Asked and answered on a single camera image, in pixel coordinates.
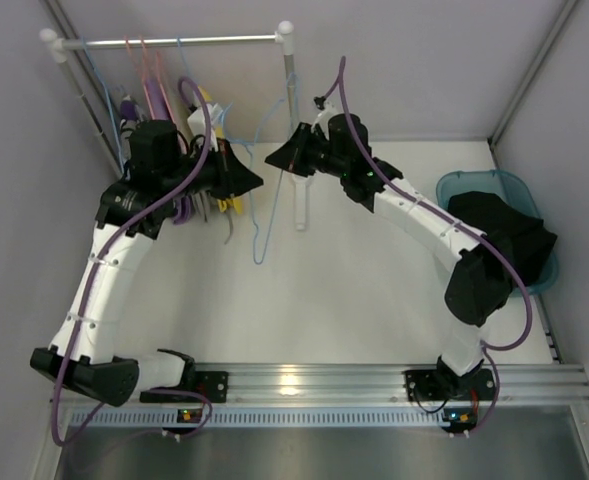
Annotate yellow trousers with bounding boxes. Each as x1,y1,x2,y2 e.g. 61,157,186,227
199,86,244,215

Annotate light blue wire hanger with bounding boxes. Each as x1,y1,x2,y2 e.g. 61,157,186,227
217,71,300,266

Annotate black trousers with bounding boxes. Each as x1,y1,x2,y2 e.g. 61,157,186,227
447,191,558,287

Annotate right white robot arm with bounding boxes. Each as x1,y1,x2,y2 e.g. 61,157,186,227
265,114,519,397

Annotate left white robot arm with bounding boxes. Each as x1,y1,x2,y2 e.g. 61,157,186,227
30,120,263,407

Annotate grey trousers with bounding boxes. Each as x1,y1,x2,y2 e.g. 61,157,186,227
165,91,237,246

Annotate purple trousers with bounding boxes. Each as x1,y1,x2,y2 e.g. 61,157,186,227
143,78,193,225

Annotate blue hanger far left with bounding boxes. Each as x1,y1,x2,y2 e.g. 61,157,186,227
81,37,126,177

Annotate teal plastic basin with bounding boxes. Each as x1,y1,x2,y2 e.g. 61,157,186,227
436,169,559,296

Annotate white metal clothes rack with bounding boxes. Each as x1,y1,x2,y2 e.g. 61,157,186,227
38,20,315,241

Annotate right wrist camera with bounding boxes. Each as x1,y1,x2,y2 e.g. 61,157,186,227
312,96,338,126

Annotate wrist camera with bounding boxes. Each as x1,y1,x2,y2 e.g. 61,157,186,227
187,103,223,151
312,96,338,126

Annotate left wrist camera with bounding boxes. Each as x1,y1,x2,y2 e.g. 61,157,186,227
187,103,223,151

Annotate pink wire hanger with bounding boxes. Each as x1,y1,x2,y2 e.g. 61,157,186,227
141,39,183,125
124,36,163,120

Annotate aluminium mounting rail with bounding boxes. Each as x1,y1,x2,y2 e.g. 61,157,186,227
58,364,589,436

